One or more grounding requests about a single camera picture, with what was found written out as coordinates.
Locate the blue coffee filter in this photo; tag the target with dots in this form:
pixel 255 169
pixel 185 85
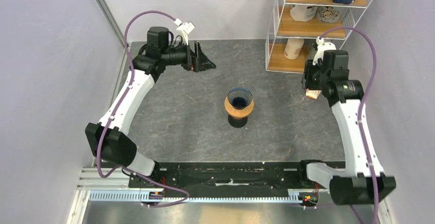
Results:
pixel 240 97

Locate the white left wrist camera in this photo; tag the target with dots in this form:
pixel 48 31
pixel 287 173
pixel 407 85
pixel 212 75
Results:
pixel 184 29

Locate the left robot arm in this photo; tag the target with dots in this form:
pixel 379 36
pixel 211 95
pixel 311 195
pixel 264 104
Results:
pixel 108 138

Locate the white bottle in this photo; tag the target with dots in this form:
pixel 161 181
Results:
pixel 293 48

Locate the white wire shelf rack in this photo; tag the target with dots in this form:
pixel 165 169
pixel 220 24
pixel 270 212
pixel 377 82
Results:
pixel 283 27

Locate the white jar with label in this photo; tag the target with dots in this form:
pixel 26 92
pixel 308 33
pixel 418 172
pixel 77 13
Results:
pixel 303 13

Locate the wooden holder block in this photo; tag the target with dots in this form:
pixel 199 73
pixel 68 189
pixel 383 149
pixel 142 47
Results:
pixel 313 94

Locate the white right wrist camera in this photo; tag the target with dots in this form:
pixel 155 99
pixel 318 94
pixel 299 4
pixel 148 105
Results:
pixel 322 45

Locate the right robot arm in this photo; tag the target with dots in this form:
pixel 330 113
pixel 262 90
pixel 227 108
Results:
pixel 363 180

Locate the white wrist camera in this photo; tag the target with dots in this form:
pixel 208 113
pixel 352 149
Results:
pixel 184 29
pixel 322 45

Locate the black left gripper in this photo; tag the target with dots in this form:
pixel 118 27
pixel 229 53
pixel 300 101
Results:
pixel 199 63

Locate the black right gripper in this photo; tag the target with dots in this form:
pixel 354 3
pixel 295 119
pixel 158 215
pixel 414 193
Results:
pixel 309 68

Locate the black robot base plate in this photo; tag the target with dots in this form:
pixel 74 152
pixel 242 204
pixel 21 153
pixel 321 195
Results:
pixel 226 179

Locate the orange coffee dripper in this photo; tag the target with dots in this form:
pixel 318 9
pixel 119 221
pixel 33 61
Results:
pixel 238 117

